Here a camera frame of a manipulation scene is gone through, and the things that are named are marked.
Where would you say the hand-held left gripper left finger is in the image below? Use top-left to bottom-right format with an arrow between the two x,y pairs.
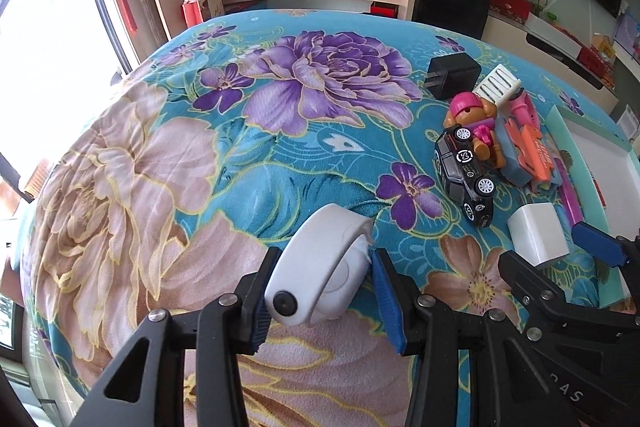
70,247 -> 283,427

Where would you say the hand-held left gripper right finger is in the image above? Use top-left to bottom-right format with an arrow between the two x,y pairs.
370,248 -> 568,427

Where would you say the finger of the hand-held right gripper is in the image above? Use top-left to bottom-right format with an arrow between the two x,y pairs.
498,251 -> 582,338
571,223 -> 640,313

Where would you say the white plastic tape dispenser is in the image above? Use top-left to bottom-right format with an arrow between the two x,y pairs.
264,203 -> 375,327

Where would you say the black toy car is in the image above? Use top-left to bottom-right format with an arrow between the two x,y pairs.
434,125 -> 496,228

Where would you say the black plug charger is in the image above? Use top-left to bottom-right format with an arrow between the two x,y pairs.
425,54 -> 482,100

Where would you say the white charger cube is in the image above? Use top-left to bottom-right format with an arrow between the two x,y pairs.
507,202 -> 571,268

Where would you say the magenta pen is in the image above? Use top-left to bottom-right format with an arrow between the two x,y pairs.
550,137 -> 585,228

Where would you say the orange plastic toy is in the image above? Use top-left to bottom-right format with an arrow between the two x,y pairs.
505,119 -> 558,192

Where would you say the blue-grey plastic block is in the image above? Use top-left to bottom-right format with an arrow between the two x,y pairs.
500,142 -> 533,188

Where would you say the pink watch band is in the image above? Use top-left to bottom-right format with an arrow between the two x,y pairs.
510,89 -> 538,128

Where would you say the pink dog toy figure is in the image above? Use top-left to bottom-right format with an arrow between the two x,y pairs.
444,92 -> 506,168

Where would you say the red flat box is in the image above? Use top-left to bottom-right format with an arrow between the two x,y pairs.
580,47 -> 616,78

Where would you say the white slotted plastic piece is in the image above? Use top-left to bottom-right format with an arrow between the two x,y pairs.
472,63 -> 523,100

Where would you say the beige television stand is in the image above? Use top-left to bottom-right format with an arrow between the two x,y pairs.
482,9 -> 618,108

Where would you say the white flat box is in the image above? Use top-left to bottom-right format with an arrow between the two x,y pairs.
525,13 -> 591,58

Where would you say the red gift bag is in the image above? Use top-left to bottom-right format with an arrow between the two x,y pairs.
181,0 -> 207,29

